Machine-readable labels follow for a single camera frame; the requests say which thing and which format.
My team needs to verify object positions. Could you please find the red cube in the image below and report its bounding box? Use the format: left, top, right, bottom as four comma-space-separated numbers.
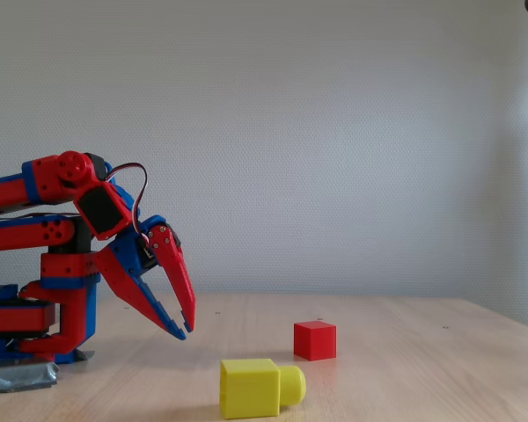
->
293, 320, 338, 362

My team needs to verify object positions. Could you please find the yellow block with round peg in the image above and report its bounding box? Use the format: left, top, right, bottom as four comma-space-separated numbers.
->
219, 358, 308, 420

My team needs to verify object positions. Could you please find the grey duct tape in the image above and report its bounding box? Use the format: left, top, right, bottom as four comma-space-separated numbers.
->
0, 349, 96, 394

